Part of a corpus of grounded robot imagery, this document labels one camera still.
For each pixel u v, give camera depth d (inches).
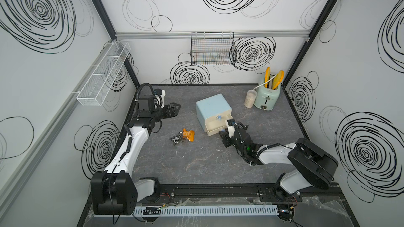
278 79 37.2
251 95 39.9
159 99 26.8
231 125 29.7
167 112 28.2
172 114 28.2
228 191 29.9
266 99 37.5
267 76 38.1
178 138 35.8
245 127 37.9
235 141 26.9
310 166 17.3
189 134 36.6
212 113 34.2
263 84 38.9
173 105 28.5
